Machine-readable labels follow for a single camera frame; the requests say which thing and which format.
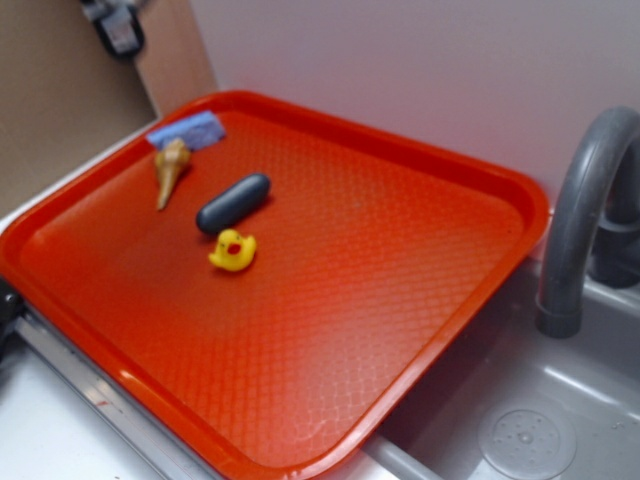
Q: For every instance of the grey plastic sink basin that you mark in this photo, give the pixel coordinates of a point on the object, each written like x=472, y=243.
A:
x=593, y=377

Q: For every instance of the aluminium rail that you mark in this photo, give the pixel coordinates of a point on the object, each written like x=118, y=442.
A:
x=149, y=439

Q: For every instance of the wooden board upright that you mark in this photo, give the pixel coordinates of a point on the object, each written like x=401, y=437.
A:
x=173, y=65

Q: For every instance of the grey curved faucet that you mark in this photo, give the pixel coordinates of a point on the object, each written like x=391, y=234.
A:
x=594, y=232

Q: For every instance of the round sink drain cover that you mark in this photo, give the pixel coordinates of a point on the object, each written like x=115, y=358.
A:
x=527, y=440

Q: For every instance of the yellow rubber duck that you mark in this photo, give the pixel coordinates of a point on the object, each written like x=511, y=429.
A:
x=233, y=252

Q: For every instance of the tan spiral seashell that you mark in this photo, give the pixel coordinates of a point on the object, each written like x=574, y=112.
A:
x=170, y=163

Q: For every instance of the blue sponge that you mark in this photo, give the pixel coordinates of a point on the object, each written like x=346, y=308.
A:
x=197, y=131

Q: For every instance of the dark grey oblong capsule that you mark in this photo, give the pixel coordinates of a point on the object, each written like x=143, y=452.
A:
x=234, y=204

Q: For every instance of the red plastic tray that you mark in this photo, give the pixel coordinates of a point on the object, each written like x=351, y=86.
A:
x=373, y=253

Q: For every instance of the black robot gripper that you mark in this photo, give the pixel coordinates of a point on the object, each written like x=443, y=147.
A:
x=117, y=25

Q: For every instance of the black clamp at left edge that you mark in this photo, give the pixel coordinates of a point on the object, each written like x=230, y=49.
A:
x=11, y=306

